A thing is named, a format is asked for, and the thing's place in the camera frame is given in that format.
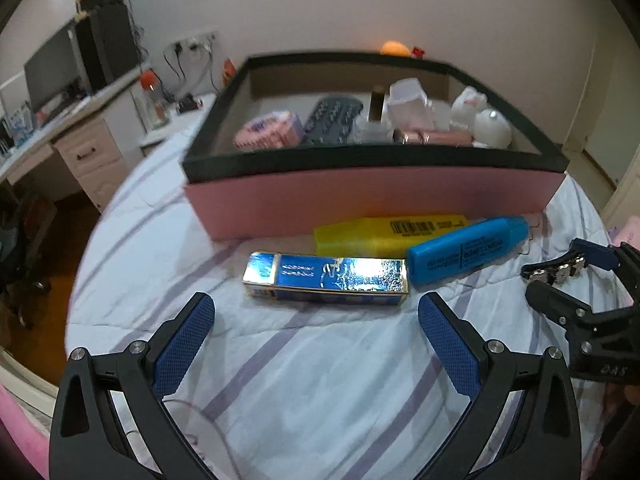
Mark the white wall socket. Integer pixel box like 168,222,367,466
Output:
172,30,221,54

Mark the yellow highlighter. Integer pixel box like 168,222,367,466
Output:
314,214,471,258

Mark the clear glass bottle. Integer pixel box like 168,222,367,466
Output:
352,85,396,145

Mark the rose gold tube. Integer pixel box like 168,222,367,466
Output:
395,129,476,147

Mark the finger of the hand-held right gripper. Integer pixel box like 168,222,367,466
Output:
525,281,602,332
520,237,640,286

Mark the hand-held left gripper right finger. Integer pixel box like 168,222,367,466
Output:
417,291,583,480

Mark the shiny blue box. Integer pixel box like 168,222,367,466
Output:
242,251,412,307

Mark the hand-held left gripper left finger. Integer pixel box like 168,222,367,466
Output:
49,291,217,480

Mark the bottle with orange cap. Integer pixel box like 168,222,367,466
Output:
140,71,171,128

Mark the black computer tower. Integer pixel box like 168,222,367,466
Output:
75,2,142,93

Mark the white nightstand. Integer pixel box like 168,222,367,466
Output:
140,92,221,150

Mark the white desk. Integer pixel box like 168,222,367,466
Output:
0,67,147,211

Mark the pink quilt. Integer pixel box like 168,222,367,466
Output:
0,382,53,480

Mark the pink storage box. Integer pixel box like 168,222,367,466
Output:
181,51,570,241

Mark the blue highlighter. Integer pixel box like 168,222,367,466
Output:
406,216,532,287

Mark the white rabbit night light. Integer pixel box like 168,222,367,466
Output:
450,86,513,150

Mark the leopard print chair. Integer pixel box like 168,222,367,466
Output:
0,192,57,332

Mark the black remote control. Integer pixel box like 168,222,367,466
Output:
300,95,365,147

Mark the black computer monitor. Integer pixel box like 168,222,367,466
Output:
22,25,93,116

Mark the white striped quilt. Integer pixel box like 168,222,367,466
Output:
65,125,640,480

